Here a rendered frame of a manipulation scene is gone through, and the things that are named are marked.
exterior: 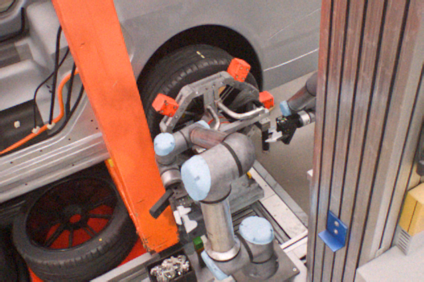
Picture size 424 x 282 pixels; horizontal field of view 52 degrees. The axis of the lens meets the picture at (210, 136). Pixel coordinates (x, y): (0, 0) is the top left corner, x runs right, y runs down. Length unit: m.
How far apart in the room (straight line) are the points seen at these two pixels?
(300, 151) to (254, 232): 1.83
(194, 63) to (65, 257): 1.16
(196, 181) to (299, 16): 1.53
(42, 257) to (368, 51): 1.93
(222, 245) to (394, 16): 0.90
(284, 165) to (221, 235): 1.86
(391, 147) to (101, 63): 0.93
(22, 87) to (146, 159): 1.38
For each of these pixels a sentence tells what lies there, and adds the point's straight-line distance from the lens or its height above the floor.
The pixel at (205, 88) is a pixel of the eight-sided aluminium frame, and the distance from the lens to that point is 2.08.
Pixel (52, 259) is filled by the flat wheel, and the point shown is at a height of 0.50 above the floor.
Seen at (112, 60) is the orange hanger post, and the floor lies 1.58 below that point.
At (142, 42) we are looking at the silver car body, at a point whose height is 1.33.
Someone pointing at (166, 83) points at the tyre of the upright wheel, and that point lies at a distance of 2.12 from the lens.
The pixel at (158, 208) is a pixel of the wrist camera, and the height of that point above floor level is 1.11.
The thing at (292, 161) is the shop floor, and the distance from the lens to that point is 3.24.
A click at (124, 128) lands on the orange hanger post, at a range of 1.63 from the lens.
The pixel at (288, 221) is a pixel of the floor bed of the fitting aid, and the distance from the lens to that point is 2.78.
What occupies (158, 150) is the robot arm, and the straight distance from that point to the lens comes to 1.56.
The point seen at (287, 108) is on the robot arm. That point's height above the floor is 0.97.
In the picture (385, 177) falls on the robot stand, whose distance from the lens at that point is 1.03.
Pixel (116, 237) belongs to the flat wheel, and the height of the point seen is 0.48.
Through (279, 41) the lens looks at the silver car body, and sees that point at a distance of 2.51.
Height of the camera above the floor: 2.30
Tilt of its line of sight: 41 degrees down
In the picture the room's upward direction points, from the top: 9 degrees counter-clockwise
